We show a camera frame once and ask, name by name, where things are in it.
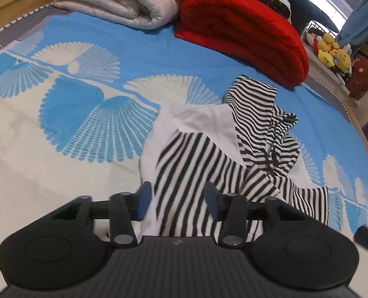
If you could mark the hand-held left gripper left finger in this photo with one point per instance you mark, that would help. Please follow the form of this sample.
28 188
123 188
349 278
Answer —
145 199

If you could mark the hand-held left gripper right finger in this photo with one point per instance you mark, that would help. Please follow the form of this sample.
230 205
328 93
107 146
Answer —
211 200

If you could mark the white and black striped top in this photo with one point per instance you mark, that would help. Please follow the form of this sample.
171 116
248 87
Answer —
190 167

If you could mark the blue and cream patterned bedspread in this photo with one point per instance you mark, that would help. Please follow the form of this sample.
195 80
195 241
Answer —
78 105

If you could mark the dark red bag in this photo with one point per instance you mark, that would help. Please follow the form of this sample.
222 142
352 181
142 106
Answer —
364 77

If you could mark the folded red blanket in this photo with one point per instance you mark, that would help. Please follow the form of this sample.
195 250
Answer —
243 28

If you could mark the yellow plush toy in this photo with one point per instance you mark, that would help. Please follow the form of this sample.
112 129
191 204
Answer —
343 60
326 45

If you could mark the folded grey-white quilt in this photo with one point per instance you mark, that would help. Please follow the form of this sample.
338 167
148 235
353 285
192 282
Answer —
115 0

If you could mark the teal plush toy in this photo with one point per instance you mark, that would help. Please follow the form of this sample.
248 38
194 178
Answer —
305 3

